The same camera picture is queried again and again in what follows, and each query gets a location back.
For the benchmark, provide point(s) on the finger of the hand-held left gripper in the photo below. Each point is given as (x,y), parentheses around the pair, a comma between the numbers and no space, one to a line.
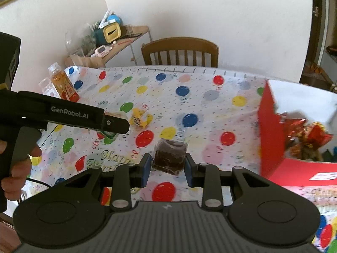
(117,123)

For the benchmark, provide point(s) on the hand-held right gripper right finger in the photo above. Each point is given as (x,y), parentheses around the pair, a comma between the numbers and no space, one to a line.
(188,172)

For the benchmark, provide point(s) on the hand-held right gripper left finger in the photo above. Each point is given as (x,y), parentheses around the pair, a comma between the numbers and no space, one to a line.
(146,170)

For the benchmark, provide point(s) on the brown cake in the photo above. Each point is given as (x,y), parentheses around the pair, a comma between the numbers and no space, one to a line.
(168,156)

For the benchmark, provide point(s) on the red cardboard box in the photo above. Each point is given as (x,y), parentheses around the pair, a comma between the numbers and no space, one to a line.
(271,142)

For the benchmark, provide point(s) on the red foil snack bag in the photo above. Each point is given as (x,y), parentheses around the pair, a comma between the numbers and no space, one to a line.
(313,137)

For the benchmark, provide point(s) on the clear bottle of orange snacks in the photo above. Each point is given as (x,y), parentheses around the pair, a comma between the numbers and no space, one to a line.
(64,85)

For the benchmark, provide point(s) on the person's left hand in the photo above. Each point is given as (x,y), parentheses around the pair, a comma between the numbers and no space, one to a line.
(15,179)

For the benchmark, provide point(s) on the clear plastic container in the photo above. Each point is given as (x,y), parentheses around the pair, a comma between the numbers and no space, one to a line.
(47,87)

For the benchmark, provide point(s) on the yellow snack packet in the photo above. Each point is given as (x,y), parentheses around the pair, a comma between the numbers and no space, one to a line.
(139,117)

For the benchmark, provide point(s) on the balloon print tablecloth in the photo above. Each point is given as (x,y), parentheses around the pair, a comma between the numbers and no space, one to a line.
(205,105)

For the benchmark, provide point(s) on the pink and white gadget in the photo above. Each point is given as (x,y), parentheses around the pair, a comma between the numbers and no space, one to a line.
(103,51)

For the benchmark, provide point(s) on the wooden side table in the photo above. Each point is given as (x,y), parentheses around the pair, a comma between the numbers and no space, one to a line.
(123,46)

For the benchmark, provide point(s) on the clear glass bowl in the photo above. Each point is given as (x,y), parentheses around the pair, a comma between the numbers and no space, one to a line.
(79,40)

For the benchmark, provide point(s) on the yellow and teal container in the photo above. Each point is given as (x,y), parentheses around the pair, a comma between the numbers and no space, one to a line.
(110,33)

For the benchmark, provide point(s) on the wooden chair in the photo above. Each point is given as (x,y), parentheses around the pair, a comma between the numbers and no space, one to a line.
(179,44)

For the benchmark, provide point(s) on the blue round toy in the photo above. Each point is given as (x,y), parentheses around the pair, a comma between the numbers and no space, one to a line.
(114,19)

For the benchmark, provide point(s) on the dark wooden door frame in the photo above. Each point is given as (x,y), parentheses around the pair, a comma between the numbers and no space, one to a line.
(306,44)

